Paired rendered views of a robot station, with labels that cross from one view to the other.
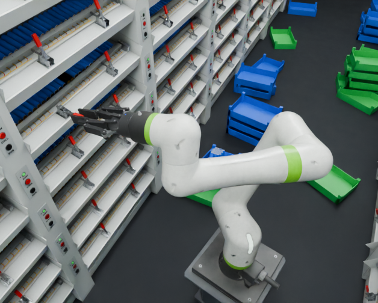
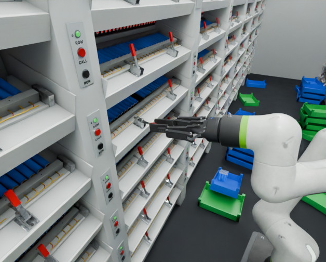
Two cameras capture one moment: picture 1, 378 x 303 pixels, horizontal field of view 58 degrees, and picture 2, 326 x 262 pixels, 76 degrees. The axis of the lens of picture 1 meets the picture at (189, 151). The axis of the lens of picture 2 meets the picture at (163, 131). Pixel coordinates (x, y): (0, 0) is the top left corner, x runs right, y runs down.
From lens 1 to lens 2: 49 cm
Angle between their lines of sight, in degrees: 13
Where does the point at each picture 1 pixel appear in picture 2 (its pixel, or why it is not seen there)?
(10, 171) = (97, 172)
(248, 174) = not seen: outside the picture
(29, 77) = (123, 81)
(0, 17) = (116, 9)
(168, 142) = (273, 140)
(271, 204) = not seen: hidden behind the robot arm
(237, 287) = not seen: outside the picture
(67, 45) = (150, 64)
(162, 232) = (190, 239)
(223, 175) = (320, 179)
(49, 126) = (128, 133)
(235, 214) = (285, 224)
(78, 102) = (149, 116)
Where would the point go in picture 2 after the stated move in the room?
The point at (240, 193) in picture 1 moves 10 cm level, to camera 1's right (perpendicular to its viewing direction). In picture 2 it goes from (286, 203) to (311, 203)
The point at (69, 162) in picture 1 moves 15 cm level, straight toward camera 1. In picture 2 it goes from (136, 170) to (151, 198)
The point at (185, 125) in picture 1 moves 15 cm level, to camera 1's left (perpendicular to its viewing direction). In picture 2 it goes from (291, 122) to (229, 121)
